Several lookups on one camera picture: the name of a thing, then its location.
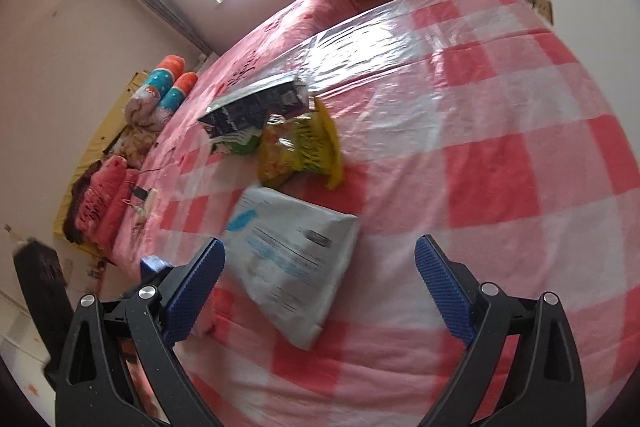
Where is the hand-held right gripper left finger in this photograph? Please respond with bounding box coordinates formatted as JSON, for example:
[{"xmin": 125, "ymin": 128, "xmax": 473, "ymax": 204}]
[{"xmin": 56, "ymin": 237, "xmax": 227, "ymax": 427}]

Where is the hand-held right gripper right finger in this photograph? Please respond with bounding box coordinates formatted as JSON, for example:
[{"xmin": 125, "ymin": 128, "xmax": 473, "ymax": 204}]
[{"xmin": 414, "ymin": 234, "xmax": 586, "ymax": 427}]

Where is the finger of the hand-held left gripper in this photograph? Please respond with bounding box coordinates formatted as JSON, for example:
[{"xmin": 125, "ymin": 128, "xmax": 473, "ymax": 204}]
[{"xmin": 141, "ymin": 256, "xmax": 174, "ymax": 282}]

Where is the white grey mailer bag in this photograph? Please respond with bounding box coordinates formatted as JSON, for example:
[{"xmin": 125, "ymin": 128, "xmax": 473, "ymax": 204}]
[{"xmin": 222, "ymin": 187, "xmax": 361, "ymax": 350}]

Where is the green white striped package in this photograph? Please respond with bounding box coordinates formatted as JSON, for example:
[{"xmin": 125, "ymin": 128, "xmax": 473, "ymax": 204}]
[{"xmin": 212, "ymin": 127, "xmax": 263, "ymax": 156}]

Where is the yellow snack bag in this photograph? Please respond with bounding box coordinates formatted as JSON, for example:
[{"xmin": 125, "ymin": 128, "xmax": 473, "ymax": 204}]
[{"xmin": 257, "ymin": 97, "xmax": 343, "ymax": 190}]

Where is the dark carton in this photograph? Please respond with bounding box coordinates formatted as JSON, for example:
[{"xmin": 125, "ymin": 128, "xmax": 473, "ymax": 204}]
[{"xmin": 197, "ymin": 72, "xmax": 313, "ymax": 142}]

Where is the white power strip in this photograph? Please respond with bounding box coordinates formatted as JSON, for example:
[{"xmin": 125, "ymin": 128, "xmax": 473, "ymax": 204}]
[{"xmin": 135, "ymin": 189, "xmax": 158, "ymax": 218}]

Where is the pink lettered pillow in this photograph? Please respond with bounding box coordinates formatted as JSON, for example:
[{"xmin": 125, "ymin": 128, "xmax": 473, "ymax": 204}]
[{"xmin": 80, "ymin": 157, "xmax": 127, "ymax": 235}]

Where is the gold floral pillow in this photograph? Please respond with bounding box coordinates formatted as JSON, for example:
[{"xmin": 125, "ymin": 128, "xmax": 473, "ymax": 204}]
[{"xmin": 112, "ymin": 127, "xmax": 156, "ymax": 168}]

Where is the yellow headboard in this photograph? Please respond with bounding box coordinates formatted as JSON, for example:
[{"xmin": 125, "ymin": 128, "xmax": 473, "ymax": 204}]
[{"xmin": 52, "ymin": 74, "xmax": 151, "ymax": 258}]

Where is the red white checkered tablecloth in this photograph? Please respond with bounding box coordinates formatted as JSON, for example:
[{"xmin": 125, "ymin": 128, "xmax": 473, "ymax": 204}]
[{"xmin": 115, "ymin": 0, "xmax": 640, "ymax": 427}]

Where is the grey plaid curtain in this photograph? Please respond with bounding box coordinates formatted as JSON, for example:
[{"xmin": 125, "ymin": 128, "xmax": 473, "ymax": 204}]
[{"xmin": 111, "ymin": 0, "xmax": 217, "ymax": 58}]

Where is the pink heart print blanket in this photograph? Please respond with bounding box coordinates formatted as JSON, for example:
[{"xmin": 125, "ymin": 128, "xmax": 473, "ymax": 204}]
[{"xmin": 107, "ymin": 0, "xmax": 366, "ymax": 278}]

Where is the black cable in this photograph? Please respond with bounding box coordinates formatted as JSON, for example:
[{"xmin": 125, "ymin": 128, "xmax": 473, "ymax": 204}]
[{"xmin": 140, "ymin": 147, "xmax": 182, "ymax": 174}]

